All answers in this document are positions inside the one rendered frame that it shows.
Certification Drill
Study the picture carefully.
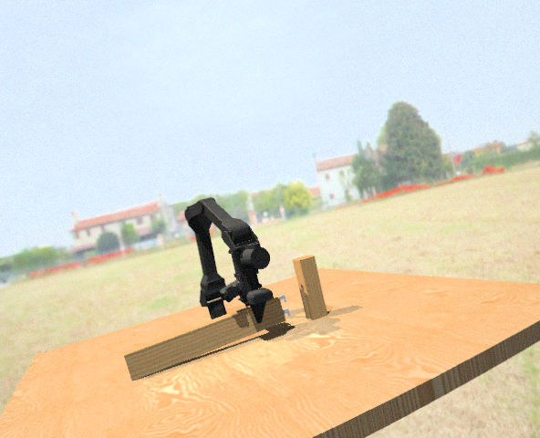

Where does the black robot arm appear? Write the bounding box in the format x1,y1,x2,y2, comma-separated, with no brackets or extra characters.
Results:
184,197,270,320

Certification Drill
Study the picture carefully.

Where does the wooden post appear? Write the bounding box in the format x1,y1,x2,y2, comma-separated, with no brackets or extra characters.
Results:
293,255,327,320

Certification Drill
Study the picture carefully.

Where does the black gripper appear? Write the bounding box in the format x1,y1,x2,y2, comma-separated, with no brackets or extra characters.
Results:
234,268,274,323

